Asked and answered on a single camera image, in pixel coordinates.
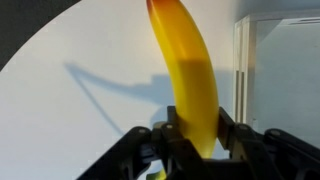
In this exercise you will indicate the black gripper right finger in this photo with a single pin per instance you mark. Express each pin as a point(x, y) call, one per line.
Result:
point(225, 129)

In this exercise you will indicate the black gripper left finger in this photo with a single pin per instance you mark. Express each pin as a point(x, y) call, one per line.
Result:
point(172, 119)

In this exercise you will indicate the yellow banana plush toy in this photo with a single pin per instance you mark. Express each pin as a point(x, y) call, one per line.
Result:
point(190, 71)

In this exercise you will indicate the light wooden tray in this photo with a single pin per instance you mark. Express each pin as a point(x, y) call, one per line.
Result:
point(277, 72)

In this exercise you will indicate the round white table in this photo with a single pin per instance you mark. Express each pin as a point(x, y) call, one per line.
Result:
point(86, 98)

